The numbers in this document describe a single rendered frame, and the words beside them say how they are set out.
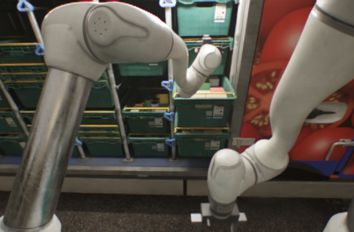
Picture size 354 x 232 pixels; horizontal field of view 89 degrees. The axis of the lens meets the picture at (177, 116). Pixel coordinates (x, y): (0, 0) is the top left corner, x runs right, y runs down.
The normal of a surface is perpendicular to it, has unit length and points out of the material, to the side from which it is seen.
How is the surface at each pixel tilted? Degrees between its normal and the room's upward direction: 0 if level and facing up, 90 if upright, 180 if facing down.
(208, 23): 92
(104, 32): 74
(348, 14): 99
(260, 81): 90
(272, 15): 90
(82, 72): 105
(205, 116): 97
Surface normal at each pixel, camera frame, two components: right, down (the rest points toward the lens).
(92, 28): -0.23, 0.22
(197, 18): -0.04, 0.51
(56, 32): -0.39, -0.05
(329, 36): -0.87, 0.42
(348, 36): -0.66, 0.56
